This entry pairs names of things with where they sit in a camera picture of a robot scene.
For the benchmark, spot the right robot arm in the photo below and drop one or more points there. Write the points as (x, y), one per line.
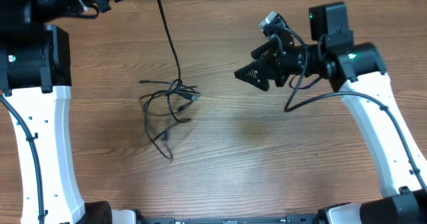
(359, 77)

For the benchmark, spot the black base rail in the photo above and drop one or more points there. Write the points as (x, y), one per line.
(233, 220)

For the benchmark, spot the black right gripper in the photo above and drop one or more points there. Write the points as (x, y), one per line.
(261, 65)

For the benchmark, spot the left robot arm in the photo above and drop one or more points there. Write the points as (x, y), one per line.
(36, 91)

